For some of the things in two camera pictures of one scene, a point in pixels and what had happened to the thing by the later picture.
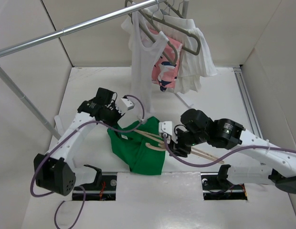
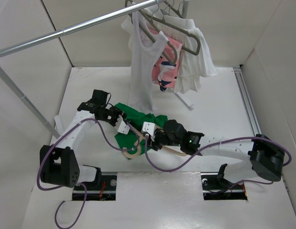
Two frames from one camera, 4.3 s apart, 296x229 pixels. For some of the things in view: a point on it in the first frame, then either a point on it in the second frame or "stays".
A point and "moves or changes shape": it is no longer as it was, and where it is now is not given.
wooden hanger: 194,151 moves or changes shape
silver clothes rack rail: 3,51 stays
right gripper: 177,149 -> 154,145
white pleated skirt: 196,60 stays
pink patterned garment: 164,66 stays
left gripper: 119,115 stays
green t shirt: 141,146 moves or changes shape
